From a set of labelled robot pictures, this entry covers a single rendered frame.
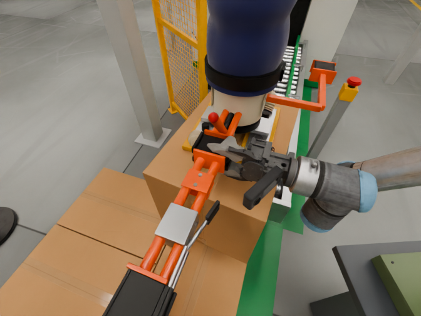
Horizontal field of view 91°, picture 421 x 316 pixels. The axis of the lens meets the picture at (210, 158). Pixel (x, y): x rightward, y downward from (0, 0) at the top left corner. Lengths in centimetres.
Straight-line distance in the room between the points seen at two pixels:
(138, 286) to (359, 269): 83
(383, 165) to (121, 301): 60
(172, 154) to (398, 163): 60
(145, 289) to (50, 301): 90
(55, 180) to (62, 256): 121
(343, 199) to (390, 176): 15
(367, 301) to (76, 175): 221
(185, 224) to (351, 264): 75
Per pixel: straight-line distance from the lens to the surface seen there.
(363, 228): 210
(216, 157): 50
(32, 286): 133
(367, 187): 54
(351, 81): 136
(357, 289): 101
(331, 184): 51
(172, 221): 43
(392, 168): 63
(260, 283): 166
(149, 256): 42
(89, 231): 129
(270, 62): 58
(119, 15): 174
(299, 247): 180
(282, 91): 211
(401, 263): 106
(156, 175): 67
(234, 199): 61
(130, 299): 40
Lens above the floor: 161
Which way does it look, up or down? 50 degrees down
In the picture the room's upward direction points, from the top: straight up
